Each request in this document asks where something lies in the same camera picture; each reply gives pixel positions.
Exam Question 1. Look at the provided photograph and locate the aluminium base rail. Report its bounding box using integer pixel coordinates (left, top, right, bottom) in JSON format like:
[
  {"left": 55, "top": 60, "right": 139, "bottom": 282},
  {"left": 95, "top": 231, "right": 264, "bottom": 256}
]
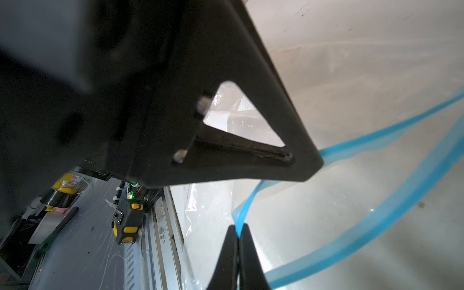
[{"left": 142, "top": 187, "right": 184, "bottom": 290}]

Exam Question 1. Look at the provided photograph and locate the clear zip bag blue zipper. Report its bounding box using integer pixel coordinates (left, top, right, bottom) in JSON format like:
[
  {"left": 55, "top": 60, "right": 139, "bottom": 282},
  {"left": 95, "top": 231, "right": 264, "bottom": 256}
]
[{"left": 172, "top": 1, "right": 464, "bottom": 290}]

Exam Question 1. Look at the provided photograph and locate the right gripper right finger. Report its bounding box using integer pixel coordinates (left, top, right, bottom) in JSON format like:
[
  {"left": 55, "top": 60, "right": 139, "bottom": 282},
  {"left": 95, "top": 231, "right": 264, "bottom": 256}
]
[{"left": 239, "top": 224, "right": 271, "bottom": 290}]

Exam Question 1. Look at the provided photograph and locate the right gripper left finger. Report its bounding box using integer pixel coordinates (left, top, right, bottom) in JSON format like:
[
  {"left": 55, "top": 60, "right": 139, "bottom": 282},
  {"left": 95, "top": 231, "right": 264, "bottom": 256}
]
[{"left": 207, "top": 225, "right": 239, "bottom": 290}]

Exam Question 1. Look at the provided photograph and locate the yellow black device on rail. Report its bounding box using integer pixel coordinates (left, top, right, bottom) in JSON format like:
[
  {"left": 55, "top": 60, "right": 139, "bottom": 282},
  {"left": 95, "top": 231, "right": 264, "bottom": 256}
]
[{"left": 111, "top": 199, "right": 145, "bottom": 245}]

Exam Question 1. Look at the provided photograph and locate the yellow black tape measure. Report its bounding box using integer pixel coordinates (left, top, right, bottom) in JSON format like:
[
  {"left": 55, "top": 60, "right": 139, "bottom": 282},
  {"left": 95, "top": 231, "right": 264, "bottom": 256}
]
[{"left": 40, "top": 174, "right": 88, "bottom": 209}]

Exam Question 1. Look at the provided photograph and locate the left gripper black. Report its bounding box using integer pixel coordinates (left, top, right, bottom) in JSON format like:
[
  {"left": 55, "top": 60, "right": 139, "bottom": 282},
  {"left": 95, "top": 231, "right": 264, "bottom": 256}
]
[{"left": 1, "top": 1, "right": 225, "bottom": 232}]

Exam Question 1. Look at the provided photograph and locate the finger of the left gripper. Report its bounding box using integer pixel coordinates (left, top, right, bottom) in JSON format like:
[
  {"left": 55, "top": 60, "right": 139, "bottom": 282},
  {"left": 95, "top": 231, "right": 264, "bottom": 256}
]
[{"left": 130, "top": 1, "right": 323, "bottom": 187}]

